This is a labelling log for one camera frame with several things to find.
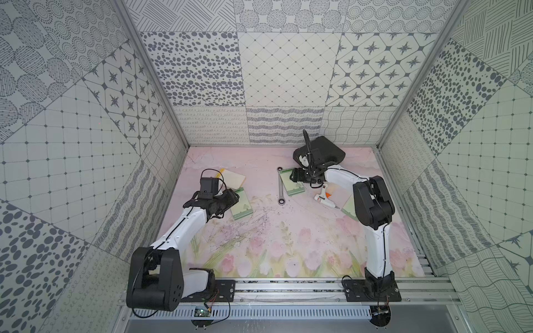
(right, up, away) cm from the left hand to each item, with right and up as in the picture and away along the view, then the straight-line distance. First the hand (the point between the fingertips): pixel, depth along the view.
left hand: (241, 198), depth 87 cm
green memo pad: (0, -6, +8) cm, 10 cm away
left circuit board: (-11, -38, -15) cm, 42 cm away
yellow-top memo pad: (-10, +6, +24) cm, 26 cm away
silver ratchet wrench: (+18, -3, +11) cm, 21 cm away
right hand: (+26, +7, +16) cm, 31 cm away
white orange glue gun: (+38, -1, +11) cm, 40 cm away
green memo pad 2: (+23, +3, +14) cm, 27 cm away
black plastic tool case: (+33, +20, -3) cm, 38 cm away
